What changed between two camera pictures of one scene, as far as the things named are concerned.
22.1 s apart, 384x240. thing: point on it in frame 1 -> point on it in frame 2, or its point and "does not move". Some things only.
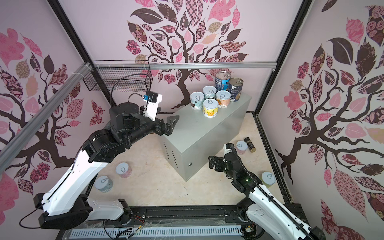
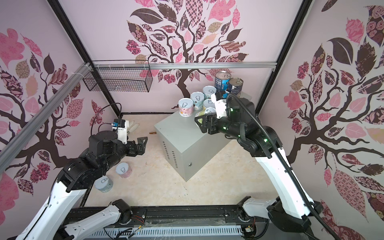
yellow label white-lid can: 210,107 does not move
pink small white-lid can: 241,146 -> 186,107
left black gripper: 168,128 -> 133,151
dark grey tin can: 235,87 does not move
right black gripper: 219,160 -> 210,118
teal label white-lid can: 209,91 does not move
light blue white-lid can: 197,99 does not move
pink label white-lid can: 123,170 does not move
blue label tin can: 222,81 does not move
